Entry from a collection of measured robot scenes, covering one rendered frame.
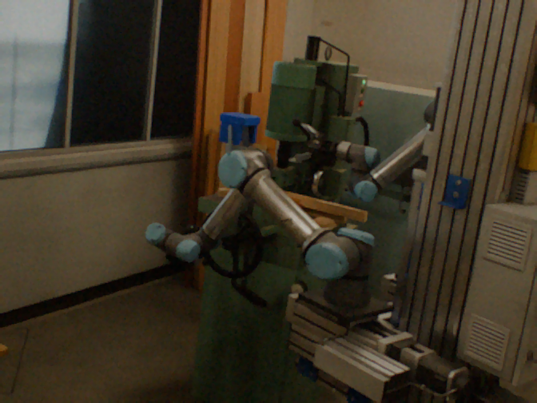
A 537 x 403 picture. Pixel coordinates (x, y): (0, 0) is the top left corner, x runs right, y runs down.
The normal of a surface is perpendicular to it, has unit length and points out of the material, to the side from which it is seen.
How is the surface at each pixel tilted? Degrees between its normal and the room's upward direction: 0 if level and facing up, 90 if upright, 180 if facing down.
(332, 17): 90
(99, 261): 90
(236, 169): 86
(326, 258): 94
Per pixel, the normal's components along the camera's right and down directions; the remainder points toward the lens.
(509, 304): -0.74, 0.06
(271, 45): 0.84, 0.17
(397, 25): -0.55, 0.12
